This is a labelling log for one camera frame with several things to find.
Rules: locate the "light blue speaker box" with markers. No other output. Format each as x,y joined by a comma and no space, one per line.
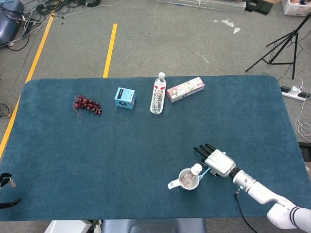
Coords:
124,97

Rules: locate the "blue table mat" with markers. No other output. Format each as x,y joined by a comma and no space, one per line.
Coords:
73,157

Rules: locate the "floral toothpaste tube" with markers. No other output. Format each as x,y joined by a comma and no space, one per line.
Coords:
195,169

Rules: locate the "aluminium profile rail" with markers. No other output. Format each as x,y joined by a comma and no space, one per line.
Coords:
218,6

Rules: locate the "red grape bunch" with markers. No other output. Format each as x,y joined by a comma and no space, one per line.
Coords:
87,104

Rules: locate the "grey shoe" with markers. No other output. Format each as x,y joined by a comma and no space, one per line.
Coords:
5,110

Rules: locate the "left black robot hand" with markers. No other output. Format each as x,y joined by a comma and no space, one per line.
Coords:
5,174

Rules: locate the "blue grey machine base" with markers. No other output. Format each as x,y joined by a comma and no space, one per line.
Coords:
7,26

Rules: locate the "black tripod stand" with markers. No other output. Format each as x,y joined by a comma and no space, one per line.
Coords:
295,36

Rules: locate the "floral pink box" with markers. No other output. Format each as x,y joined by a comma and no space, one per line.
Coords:
184,89

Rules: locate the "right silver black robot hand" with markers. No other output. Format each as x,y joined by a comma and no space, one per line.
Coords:
219,163

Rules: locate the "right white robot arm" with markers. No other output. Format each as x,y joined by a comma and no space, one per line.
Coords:
257,191

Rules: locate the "white plastic basket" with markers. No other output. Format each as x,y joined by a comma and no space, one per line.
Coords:
289,9

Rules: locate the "white power strip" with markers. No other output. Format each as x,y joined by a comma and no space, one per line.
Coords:
289,93

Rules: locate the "black floor plate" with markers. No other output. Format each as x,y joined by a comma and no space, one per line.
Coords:
306,144

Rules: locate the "clear plastic water bottle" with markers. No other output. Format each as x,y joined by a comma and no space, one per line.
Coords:
158,102

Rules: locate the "light blue toothbrush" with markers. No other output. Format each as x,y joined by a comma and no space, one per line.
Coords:
204,172

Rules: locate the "black metal bracket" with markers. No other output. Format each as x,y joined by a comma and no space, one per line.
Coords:
260,8

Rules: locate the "white panel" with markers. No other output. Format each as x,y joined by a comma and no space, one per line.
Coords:
68,227

